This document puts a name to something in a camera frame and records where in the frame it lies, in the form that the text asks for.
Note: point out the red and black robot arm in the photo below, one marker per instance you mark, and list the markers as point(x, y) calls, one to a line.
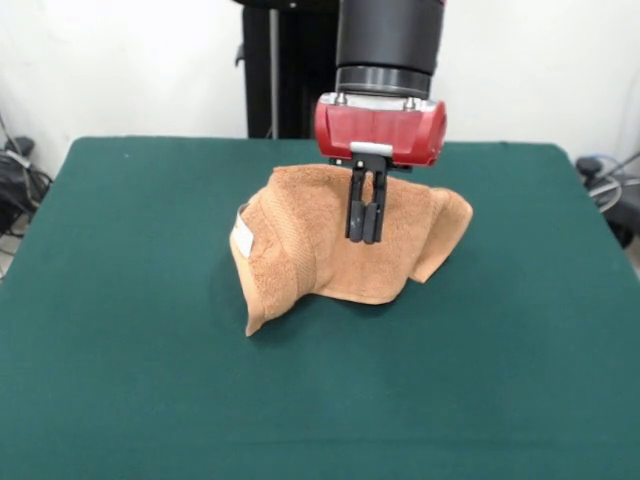
point(390, 40)

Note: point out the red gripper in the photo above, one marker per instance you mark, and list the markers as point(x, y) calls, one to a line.
point(380, 130)

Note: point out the dark green table cloth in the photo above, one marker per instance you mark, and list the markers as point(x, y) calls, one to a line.
point(150, 300)

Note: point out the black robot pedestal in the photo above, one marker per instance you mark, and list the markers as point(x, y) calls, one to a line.
point(280, 75)

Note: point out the peach terry towel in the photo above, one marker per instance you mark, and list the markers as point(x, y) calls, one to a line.
point(300, 240)

